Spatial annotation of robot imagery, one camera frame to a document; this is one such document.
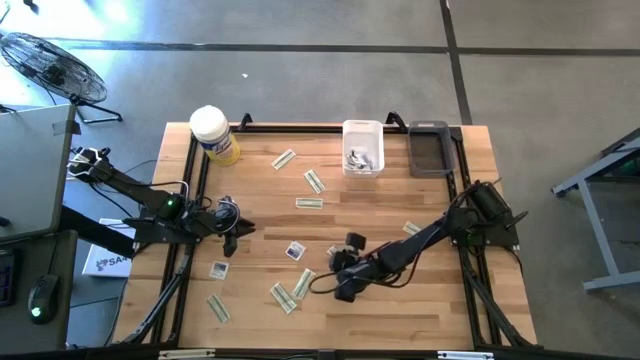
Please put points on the white square wipe packet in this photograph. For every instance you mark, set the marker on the white square wipe packet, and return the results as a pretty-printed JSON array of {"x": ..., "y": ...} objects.
[
  {"x": 295, "y": 250},
  {"x": 219, "y": 270}
]

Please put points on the black computer mouse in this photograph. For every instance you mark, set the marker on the black computer mouse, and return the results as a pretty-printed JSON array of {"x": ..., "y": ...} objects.
[{"x": 44, "y": 297}]

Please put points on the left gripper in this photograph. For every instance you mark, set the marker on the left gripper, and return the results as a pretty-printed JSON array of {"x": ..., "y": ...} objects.
[{"x": 217, "y": 227}]

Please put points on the white printed box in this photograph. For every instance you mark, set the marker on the white printed box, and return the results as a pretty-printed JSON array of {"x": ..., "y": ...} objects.
[{"x": 107, "y": 262}]

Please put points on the black floor fan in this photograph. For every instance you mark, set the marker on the black floor fan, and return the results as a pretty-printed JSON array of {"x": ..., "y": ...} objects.
[{"x": 55, "y": 70}]

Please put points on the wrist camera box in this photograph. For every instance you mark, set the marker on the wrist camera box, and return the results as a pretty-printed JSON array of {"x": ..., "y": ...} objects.
[
  {"x": 347, "y": 291},
  {"x": 227, "y": 207}
]

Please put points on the pile of wipe packets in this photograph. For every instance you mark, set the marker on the pile of wipe packets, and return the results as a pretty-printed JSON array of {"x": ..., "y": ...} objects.
[{"x": 359, "y": 161}]

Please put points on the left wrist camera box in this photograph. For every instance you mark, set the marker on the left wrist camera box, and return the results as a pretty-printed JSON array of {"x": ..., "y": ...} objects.
[{"x": 227, "y": 207}]

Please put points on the grey translucent plastic bin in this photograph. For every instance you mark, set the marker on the grey translucent plastic bin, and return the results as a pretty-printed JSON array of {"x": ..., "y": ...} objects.
[{"x": 430, "y": 152}]

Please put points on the white frame bracket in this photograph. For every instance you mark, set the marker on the white frame bracket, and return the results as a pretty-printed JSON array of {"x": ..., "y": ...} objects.
[
  {"x": 465, "y": 355},
  {"x": 185, "y": 354}
]

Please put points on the white plastic bin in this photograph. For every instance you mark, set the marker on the white plastic bin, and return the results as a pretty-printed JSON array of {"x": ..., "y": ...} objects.
[{"x": 363, "y": 132}]

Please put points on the dark desk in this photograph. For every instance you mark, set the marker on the dark desk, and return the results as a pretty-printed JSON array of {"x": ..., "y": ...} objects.
[{"x": 15, "y": 335}]

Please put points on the yellow Lysol wipes canister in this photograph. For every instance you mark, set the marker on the yellow Lysol wipes canister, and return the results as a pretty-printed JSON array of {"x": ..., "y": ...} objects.
[{"x": 212, "y": 127}]

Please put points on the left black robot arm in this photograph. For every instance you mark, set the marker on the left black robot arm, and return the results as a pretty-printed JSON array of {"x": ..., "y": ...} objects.
[{"x": 135, "y": 192}]

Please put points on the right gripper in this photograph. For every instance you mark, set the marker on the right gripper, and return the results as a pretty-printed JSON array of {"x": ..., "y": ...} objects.
[{"x": 362, "y": 272}]

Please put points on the black keyboard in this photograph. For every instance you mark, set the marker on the black keyboard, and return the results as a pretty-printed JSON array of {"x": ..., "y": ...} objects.
[{"x": 7, "y": 277}]

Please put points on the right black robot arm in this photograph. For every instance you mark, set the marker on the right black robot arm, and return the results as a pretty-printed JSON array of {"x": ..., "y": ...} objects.
[{"x": 415, "y": 245}]

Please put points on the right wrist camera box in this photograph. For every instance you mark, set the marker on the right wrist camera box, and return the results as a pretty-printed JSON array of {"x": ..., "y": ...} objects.
[{"x": 347, "y": 291}]

